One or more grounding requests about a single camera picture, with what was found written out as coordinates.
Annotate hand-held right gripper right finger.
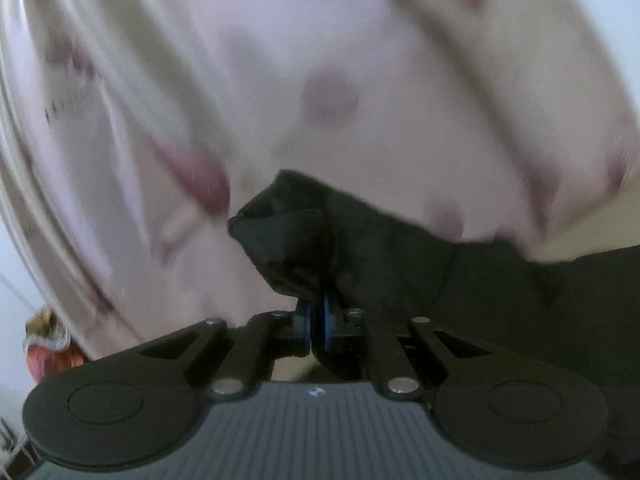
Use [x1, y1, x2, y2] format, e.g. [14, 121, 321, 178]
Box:
[320, 294, 495, 402]

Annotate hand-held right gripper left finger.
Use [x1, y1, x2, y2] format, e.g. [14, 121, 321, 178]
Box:
[140, 301, 317, 402]

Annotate black garment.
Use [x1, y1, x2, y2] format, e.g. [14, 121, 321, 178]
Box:
[227, 169, 640, 466]

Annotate pink dotted blanket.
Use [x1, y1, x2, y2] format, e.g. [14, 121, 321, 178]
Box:
[0, 0, 640, 363]

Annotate orange patterned cloth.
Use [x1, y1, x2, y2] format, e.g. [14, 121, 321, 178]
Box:
[22, 305, 91, 386]

